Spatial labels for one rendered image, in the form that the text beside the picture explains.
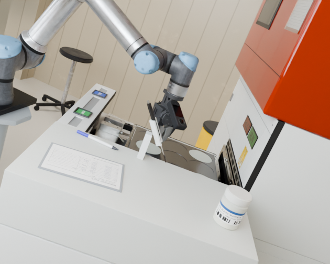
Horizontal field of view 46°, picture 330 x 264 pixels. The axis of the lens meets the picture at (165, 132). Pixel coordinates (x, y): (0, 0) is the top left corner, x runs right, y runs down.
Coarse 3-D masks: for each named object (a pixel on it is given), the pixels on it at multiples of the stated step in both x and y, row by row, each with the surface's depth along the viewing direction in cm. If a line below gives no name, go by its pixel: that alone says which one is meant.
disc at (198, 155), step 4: (192, 152) 155; (196, 152) 157; (200, 152) 158; (192, 156) 152; (196, 156) 153; (200, 156) 155; (204, 156) 156; (208, 156) 158; (200, 160) 151; (204, 160) 152; (208, 160) 154
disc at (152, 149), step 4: (136, 144) 142; (140, 144) 144; (152, 144) 148; (148, 148) 143; (152, 148) 144; (156, 148) 146; (148, 152) 140; (152, 152) 141; (156, 152) 142; (160, 152) 144
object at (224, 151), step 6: (222, 150) 165; (222, 156) 166; (228, 156) 154; (216, 162) 167; (228, 162) 148; (216, 168) 163; (222, 168) 159; (228, 168) 144; (222, 174) 153; (228, 174) 141; (222, 180) 148; (228, 180) 138; (234, 180) 135
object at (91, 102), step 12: (96, 84) 170; (84, 96) 150; (96, 96) 155; (108, 96) 161; (72, 108) 135; (84, 108) 140; (96, 108) 143; (60, 120) 122; (72, 120) 127; (84, 120) 129
